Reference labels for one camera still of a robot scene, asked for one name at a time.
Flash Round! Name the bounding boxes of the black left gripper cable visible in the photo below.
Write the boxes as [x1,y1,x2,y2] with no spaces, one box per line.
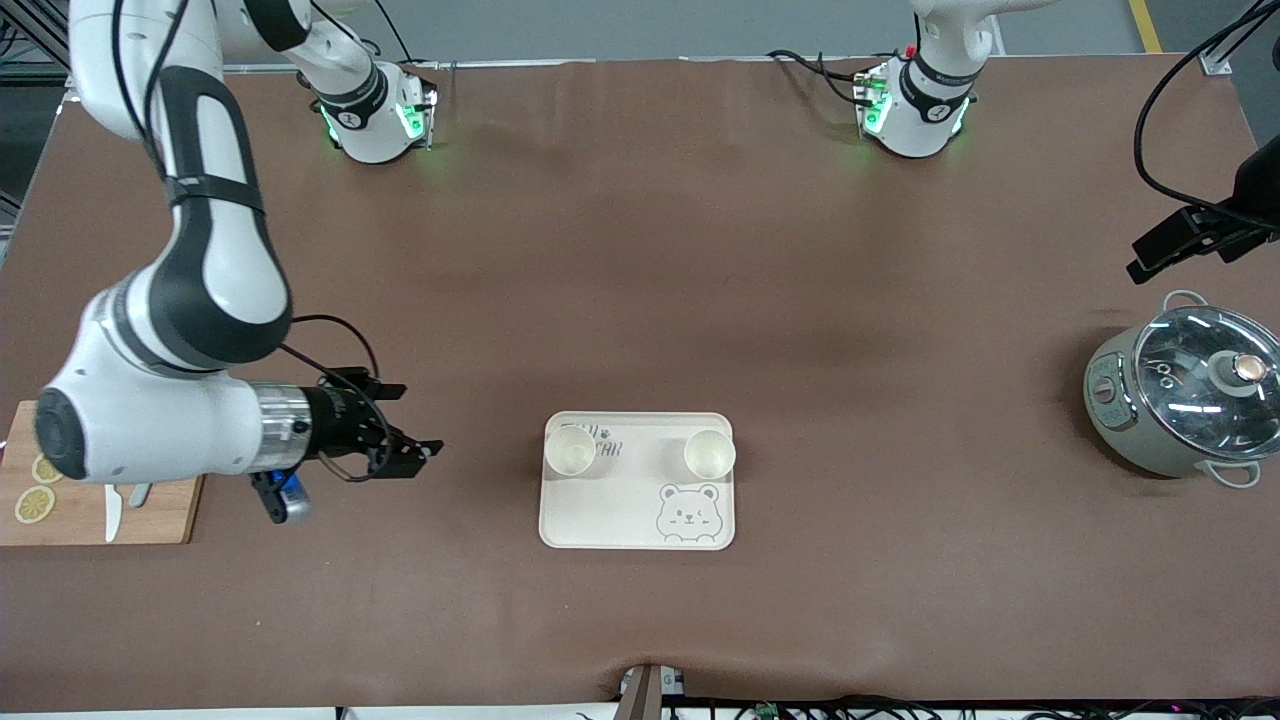
[1133,0,1280,216]

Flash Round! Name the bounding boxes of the brown mount post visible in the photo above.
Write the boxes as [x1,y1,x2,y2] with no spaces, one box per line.
[618,662,689,720]

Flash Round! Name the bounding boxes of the white plastic cup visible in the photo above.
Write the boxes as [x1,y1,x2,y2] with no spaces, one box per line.
[684,429,737,480]
[543,426,597,477]

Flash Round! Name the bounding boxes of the wooden cutting board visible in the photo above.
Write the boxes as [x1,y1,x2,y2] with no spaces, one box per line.
[0,400,206,547]

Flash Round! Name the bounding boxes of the black right base cable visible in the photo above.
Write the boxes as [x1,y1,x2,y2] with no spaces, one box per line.
[375,0,419,69]

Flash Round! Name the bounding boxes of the grey electric cooking pot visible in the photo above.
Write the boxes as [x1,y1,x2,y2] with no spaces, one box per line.
[1083,290,1263,489]

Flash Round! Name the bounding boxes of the white bear print tray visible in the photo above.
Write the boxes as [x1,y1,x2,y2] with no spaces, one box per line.
[539,411,736,551]

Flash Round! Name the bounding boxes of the aluminium frame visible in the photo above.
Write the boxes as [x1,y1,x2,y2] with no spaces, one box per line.
[1200,20,1280,151]
[0,0,76,101]

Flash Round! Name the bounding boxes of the black left base cables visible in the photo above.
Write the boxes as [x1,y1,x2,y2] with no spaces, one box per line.
[766,48,886,106]

